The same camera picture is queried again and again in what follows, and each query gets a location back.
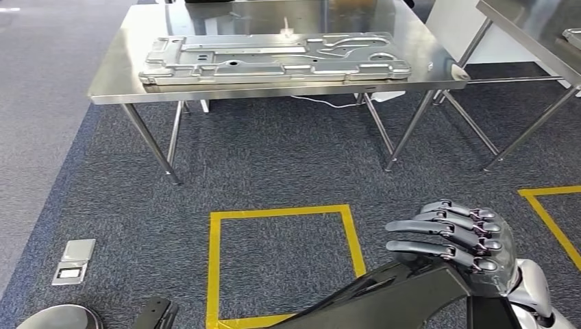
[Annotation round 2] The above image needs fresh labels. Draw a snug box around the stainless steel workbench table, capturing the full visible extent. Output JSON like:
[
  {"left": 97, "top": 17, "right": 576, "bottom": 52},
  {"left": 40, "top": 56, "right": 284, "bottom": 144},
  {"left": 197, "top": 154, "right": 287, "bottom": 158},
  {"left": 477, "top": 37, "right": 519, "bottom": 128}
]
[
  {"left": 431, "top": 0, "right": 581, "bottom": 173},
  {"left": 87, "top": 0, "right": 471, "bottom": 186}
]

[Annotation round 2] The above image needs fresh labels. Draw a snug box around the white power strip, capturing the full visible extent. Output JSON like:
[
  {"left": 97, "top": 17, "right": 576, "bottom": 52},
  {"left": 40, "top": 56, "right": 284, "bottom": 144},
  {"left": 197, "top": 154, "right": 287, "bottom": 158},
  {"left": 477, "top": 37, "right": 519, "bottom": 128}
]
[{"left": 369, "top": 90, "right": 407, "bottom": 103}]

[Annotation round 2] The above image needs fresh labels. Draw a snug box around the black plastic frame part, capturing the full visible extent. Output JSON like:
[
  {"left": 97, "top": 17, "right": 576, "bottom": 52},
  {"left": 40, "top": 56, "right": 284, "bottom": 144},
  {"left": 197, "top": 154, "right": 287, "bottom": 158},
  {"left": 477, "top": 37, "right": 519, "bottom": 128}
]
[{"left": 272, "top": 260, "right": 471, "bottom": 329}]

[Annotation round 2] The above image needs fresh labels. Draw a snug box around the stamped silver metal part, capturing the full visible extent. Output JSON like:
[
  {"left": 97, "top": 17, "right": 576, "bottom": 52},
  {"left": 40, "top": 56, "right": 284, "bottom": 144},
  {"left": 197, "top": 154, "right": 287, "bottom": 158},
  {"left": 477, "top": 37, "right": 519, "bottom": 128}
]
[{"left": 562, "top": 27, "right": 581, "bottom": 51}]

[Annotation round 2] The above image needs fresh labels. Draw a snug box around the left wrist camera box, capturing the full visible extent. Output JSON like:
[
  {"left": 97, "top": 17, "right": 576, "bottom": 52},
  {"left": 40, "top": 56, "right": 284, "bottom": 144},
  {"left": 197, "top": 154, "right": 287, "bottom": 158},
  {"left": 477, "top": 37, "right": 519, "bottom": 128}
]
[{"left": 132, "top": 297, "right": 179, "bottom": 329}]

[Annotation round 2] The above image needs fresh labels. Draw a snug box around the silver floor outlet plate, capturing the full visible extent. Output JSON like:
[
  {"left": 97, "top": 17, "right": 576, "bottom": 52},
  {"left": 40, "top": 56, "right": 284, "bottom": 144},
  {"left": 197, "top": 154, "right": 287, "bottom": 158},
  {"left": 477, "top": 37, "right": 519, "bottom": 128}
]
[{"left": 51, "top": 238, "right": 97, "bottom": 287}]

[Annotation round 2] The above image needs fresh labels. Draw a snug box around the white table corner guard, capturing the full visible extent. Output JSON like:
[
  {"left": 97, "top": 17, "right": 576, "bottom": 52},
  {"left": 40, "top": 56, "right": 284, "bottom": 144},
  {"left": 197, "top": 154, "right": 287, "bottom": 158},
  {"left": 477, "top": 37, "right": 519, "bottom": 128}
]
[{"left": 450, "top": 63, "right": 471, "bottom": 83}]

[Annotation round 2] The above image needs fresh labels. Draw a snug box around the large stamped silver metal panel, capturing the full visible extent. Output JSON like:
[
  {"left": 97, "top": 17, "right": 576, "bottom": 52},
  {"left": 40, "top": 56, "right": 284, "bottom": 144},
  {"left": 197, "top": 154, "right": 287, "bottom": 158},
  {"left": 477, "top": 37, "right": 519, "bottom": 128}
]
[{"left": 138, "top": 30, "right": 412, "bottom": 87}]

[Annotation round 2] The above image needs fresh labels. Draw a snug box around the white cable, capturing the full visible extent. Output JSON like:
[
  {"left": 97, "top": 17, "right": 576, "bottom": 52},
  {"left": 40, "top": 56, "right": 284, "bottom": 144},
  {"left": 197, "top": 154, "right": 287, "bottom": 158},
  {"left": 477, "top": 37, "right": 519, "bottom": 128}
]
[{"left": 290, "top": 94, "right": 364, "bottom": 110}]

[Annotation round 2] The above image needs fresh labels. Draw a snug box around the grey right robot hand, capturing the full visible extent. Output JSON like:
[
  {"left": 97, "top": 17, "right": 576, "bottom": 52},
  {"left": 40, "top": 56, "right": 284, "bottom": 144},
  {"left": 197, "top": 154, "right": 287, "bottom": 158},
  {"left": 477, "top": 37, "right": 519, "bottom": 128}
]
[{"left": 384, "top": 199, "right": 519, "bottom": 296}]

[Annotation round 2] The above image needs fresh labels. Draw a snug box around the yellow floor tape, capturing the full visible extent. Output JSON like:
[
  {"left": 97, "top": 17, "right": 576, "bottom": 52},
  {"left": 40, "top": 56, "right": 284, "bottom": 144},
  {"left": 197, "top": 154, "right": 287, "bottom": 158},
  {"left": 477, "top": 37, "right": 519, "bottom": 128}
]
[
  {"left": 205, "top": 204, "right": 367, "bottom": 329},
  {"left": 517, "top": 185, "right": 581, "bottom": 272}
]

